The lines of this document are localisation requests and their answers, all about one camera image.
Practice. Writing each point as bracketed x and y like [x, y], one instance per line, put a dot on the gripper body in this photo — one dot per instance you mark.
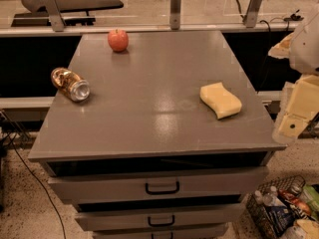
[308, 52]

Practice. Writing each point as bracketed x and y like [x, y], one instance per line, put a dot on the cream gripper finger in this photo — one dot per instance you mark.
[282, 49]
[287, 128]

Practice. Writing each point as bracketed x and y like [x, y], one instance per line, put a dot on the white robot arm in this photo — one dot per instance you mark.
[304, 53]

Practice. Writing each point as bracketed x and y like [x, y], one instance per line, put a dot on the green snack bag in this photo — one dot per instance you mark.
[310, 196]

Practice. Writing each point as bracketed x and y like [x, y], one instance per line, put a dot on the clear plastic water bottle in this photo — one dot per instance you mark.
[270, 198]

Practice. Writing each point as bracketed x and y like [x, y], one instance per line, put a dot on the yellow sponge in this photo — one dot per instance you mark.
[220, 100]

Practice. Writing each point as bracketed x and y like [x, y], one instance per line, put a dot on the blue snack bag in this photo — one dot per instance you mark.
[280, 217]

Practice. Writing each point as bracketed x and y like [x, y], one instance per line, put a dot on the top grey drawer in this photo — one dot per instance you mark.
[157, 185]

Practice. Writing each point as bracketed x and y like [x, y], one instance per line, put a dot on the middle grey drawer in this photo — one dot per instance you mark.
[169, 217]

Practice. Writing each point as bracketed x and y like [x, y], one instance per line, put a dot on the grey drawer cabinet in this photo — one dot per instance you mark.
[145, 114]

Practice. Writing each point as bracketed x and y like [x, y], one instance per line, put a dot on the red apple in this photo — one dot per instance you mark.
[118, 40]

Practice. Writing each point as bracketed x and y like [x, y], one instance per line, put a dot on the right metal bracket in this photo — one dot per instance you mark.
[250, 18]

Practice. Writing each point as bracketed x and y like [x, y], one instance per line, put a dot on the metal bracket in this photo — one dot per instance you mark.
[56, 20]
[250, 18]
[174, 14]

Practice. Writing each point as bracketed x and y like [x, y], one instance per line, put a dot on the wire basket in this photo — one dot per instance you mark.
[257, 211]

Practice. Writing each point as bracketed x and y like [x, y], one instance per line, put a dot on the middle metal bracket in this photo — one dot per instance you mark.
[174, 14]

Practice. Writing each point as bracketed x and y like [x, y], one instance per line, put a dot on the left metal bracket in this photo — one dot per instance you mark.
[56, 20]

